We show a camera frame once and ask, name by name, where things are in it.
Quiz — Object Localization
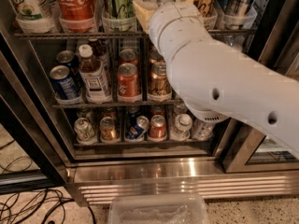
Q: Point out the right glass fridge door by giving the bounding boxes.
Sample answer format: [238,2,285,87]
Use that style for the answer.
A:
[221,0,299,173]

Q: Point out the red Coca-Cola can top shelf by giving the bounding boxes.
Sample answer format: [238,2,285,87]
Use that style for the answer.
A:
[57,0,97,33]

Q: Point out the blue can middle shelf rear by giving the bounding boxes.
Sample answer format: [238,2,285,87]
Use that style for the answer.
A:
[56,50,80,79]

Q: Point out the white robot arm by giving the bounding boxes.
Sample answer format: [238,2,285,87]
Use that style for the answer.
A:
[134,0,299,155]

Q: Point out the blue Pepsi can bottom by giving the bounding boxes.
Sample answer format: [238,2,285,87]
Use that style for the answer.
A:
[125,116,150,141]

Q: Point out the green can bottom left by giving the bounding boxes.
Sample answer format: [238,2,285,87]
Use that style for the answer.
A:
[74,118,97,145]

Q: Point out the water bottle bottom shelf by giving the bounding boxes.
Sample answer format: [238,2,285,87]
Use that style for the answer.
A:
[170,114,192,141]

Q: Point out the left open fridge door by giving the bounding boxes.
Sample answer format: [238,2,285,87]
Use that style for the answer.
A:
[0,0,73,194]

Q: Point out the white 7UP can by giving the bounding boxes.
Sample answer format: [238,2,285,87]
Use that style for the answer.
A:
[11,0,55,34]

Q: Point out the red can middle rear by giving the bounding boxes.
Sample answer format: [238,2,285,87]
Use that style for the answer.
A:
[119,49,139,65]

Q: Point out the blue can middle shelf front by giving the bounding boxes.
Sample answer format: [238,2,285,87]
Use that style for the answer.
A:
[50,65,79,100]

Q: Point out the red can bottom shelf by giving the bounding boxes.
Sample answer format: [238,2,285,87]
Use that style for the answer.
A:
[149,115,166,140]

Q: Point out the middle wire shelf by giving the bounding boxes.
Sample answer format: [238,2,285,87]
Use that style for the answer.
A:
[52,99,183,109]

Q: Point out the wire shelf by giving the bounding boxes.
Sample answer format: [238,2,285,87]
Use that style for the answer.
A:
[52,99,183,109]
[14,29,256,40]

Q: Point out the tea bottle bottom shelf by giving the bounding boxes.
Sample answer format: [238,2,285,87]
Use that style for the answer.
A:
[192,119,216,141]

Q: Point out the red Coke can middle front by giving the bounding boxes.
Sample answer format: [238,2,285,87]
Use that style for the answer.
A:
[117,63,141,103]

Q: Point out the clear plastic bin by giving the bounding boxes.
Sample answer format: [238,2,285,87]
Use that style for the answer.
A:
[108,193,210,224]

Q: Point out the orange can bottom shelf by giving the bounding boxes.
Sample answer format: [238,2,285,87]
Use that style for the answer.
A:
[100,117,120,143]

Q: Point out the blue can shelf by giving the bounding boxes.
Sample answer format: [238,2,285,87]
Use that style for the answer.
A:
[50,65,79,100]
[56,50,80,79]

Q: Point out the black cables on floor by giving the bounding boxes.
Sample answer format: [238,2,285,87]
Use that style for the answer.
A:
[0,138,97,224]

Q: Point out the dark striped can top shelf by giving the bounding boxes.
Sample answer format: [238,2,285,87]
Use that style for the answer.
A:
[216,0,257,30]

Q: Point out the green LaCroix can top shelf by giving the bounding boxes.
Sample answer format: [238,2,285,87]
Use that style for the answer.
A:
[104,0,135,31]

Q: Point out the top wire shelf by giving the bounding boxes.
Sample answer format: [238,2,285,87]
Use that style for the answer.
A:
[14,29,256,40]

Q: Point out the gold can middle rear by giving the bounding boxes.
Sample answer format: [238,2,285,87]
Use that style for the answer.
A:
[149,49,164,65]

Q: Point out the gold can middle front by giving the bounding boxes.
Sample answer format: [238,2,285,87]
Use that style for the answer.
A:
[148,62,172,102]

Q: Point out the tea bottle white cap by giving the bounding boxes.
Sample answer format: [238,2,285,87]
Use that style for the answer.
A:
[78,44,112,104]

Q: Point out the stainless fridge base grille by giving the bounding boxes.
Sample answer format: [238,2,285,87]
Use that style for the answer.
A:
[66,158,299,206]

